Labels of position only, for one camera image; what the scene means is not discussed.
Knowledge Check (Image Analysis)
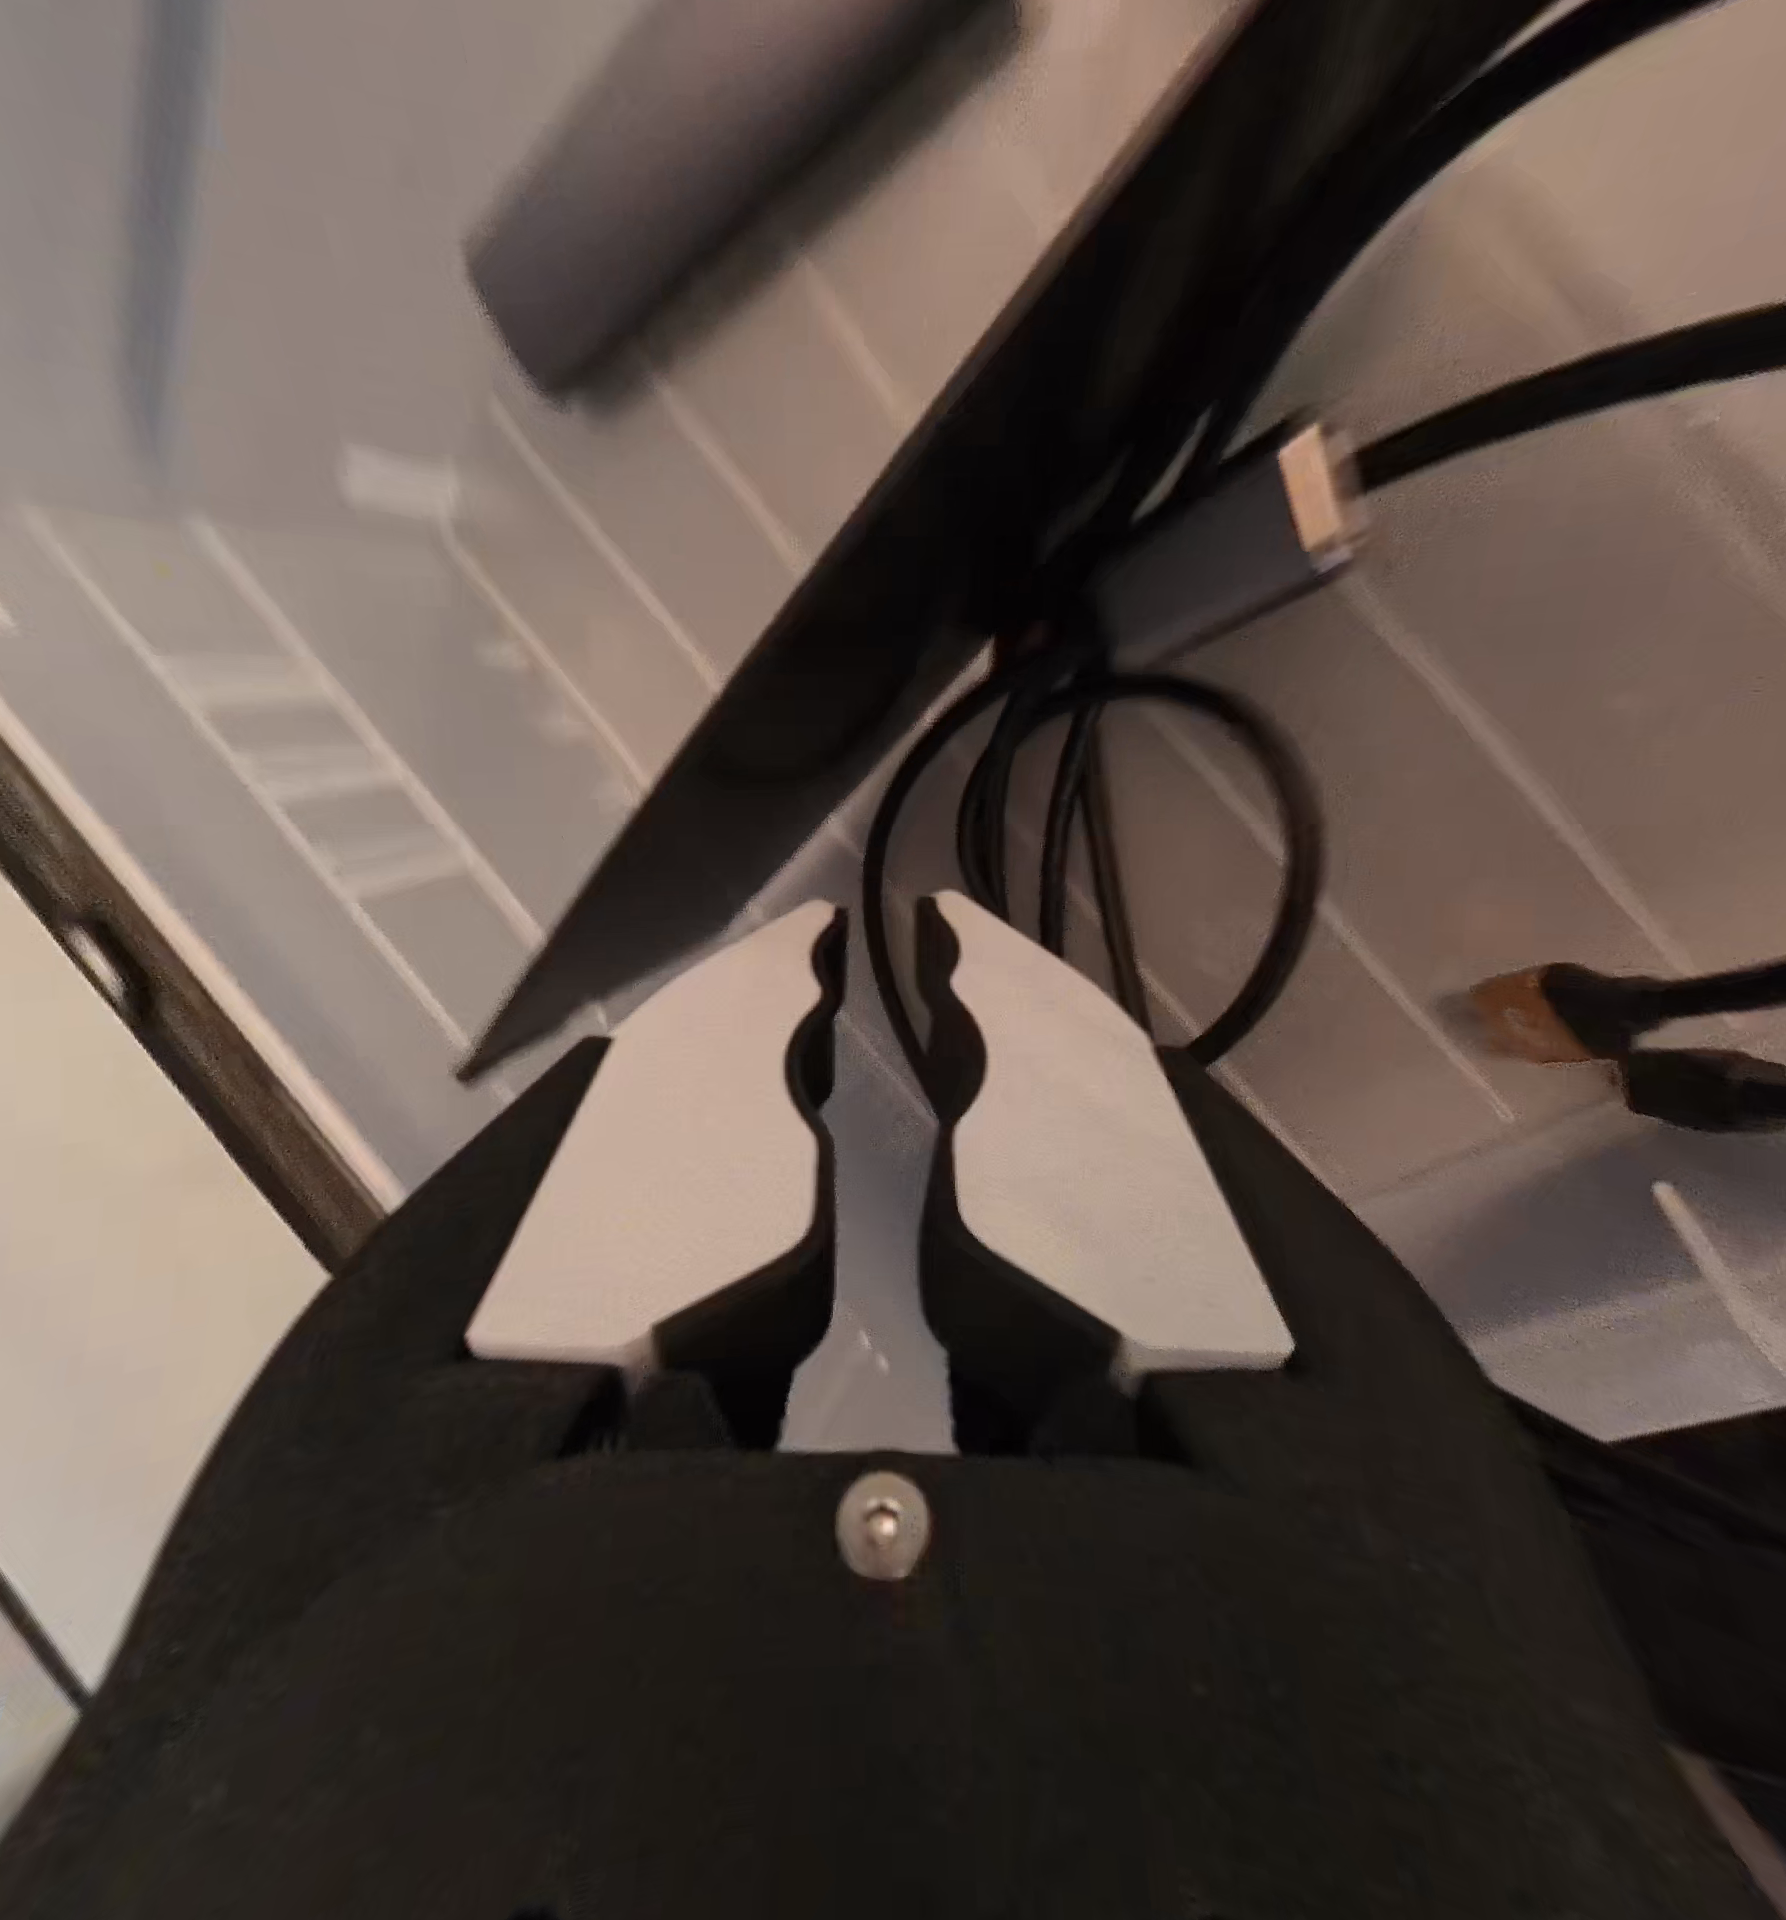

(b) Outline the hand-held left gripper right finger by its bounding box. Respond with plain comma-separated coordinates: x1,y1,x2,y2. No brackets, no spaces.
912,886,1296,1375

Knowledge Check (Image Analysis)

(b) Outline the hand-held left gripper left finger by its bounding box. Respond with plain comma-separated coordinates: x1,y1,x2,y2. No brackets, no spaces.
461,900,851,1375

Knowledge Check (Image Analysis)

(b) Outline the black plastic divider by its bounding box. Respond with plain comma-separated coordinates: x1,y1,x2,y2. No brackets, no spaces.
458,0,1591,1085

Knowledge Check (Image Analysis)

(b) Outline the black cable bundle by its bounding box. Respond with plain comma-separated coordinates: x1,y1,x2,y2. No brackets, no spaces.
862,0,1735,1068

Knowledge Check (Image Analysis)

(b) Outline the clear plastic bin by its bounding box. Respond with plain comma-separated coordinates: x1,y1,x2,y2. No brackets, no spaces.
0,0,1786,1450

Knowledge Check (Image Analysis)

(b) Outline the black cable with grey plugs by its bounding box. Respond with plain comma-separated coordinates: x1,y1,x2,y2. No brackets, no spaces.
1081,287,1786,670

